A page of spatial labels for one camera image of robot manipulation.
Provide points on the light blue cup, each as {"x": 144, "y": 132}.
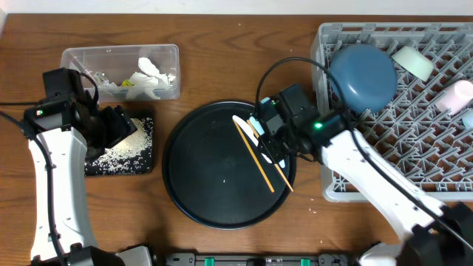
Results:
{"x": 467, "y": 120}

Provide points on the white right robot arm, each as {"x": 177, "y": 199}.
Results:
{"x": 431, "y": 233}

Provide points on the white napkin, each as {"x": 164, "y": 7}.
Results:
{"x": 147, "y": 80}

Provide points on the white plastic knife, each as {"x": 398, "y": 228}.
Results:
{"x": 246, "y": 129}

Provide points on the grey dishwasher rack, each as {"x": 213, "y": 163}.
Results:
{"x": 432, "y": 148}

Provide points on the black rail at table edge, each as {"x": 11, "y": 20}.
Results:
{"x": 192, "y": 259}

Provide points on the spilled rice pile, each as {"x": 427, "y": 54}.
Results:
{"x": 125, "y": 147}

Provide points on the pink cup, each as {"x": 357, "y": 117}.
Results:
{"x": 456, "y": 97}

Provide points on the wooden chopstick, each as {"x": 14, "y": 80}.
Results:
{"x": 253, "y": 155}
{"x": 276, "y": 165}

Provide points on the silver yellow snack wrapper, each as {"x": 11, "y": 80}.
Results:
{"x": 102, "y": 81}

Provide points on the light blue plastic knife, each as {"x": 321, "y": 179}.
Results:
{"x": 257, "y": 126}

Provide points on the black rectangular tray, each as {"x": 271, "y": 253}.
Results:
{"x": 129, "y": 159}

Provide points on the round black serving tray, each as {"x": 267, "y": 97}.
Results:
{"x": 211, "y": 176}

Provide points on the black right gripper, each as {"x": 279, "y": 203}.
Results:
{"x": 268, "y": 141}

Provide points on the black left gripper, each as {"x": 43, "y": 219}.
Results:
{"x": 123, "y": 127}

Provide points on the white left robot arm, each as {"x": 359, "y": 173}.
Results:
{"x": 65, "y": 131}

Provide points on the clear plastic waste bin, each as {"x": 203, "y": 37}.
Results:
{"x": 119, "y": 63}

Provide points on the dark blue bowl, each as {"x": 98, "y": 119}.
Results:
{"x": 365, "y": 76}

